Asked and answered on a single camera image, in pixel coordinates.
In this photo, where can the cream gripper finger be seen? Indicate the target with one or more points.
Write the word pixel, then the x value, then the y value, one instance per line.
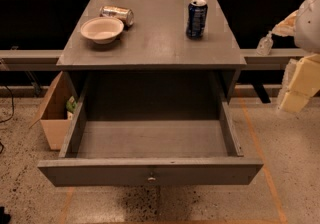
pixel 286 27
pixel 301 81

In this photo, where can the blue pepsi can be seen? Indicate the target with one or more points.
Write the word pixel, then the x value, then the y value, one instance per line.
pixel 197 13

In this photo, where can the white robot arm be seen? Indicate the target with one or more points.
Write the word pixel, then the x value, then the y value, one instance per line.
pixel 307 27

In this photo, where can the silver can lying down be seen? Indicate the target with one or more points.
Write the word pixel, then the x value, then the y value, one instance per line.
pixel 126 15

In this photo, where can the open grey top drawer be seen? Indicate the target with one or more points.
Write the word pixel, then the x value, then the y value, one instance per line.
pixel 175 152

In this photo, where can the grey wooden cabinet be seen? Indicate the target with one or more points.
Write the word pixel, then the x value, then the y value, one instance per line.
pixel 154 71

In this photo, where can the white paper bowl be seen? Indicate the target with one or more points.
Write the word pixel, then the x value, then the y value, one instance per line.
pixel 102 30

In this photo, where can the green item in box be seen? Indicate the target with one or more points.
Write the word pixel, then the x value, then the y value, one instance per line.
pixel 71 104

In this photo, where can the cardboard box on floor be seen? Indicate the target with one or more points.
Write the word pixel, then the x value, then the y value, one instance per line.
pixel 52 112

